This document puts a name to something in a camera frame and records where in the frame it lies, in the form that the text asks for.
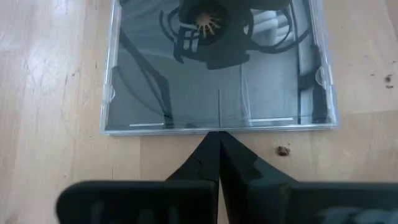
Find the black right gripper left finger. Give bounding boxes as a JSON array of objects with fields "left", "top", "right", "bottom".
[{"left": 56, "top": 132, "right": 220, "bottom": 224}]

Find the clear jewel case black spine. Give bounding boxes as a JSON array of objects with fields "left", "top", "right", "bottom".
[{"left": 99, "top": 0, "right": 340, "bottom": 137}]

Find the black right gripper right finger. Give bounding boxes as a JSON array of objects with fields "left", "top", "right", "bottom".
[{"left": 220, "top": 132, "right": 398, "bottom": 224}]

